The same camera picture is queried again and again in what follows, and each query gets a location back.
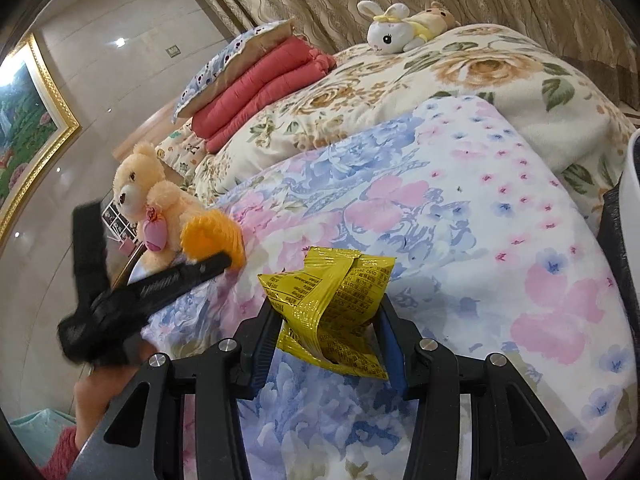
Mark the cream rose-pattern blanket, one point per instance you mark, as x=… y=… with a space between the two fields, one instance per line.
x=580 y=134

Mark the wooden headboard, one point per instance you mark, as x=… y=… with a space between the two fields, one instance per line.
x=153 y=130

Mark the wall switch plate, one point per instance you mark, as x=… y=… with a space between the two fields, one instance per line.
x=173 y=51

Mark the white round trash bin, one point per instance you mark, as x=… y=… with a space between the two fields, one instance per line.
x=629 y=182

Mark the black trash bin liner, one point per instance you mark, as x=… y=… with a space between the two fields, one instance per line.
x=610 y=238

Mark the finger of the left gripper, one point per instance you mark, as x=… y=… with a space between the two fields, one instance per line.
x=151 y=294

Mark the white rabbit plush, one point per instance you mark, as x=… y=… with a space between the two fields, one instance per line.
x=388 y=33

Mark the blue-patterned pillow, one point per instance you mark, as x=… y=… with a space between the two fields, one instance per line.
x=228 y=64

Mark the tan bear plush lying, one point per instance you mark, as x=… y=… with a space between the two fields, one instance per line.
x=432 y=22

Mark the peach teddy bear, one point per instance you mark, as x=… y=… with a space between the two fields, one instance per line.
x=156 y=206

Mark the yellow snack packet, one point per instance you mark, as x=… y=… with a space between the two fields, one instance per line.
x=327 y=306

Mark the wooden nightstand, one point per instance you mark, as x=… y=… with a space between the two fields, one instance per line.
x=122 y=277

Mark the folded red blanket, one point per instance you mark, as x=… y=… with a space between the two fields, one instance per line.
x=289 y=67

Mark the person's left hand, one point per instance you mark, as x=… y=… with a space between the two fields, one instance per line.
x=93 y=395

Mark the gold-framed landscape painting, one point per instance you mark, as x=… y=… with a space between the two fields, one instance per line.
x=37 y=127

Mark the small pink card stand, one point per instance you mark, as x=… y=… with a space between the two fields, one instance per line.
x=127 y=246

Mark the photo collage frame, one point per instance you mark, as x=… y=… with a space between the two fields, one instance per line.
x=117 y=225

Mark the pastel floral quilt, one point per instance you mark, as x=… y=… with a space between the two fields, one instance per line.
x=491 y=255

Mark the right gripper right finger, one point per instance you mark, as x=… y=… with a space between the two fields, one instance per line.
x=513 y=435

